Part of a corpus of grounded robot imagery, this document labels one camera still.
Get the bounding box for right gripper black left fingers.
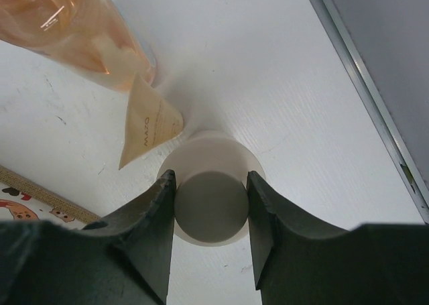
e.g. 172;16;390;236
1;170;176;304

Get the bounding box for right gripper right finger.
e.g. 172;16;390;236
247;171;428;304

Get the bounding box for brown canvas bag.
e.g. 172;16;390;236
1;166;99;229

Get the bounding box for cream wide-cap bottle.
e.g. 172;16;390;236
158;131;265;247

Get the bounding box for peach pink-capped bottle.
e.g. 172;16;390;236
1;0;156;91

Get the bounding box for right aluminium frame post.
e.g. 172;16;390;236
309;0;428;221

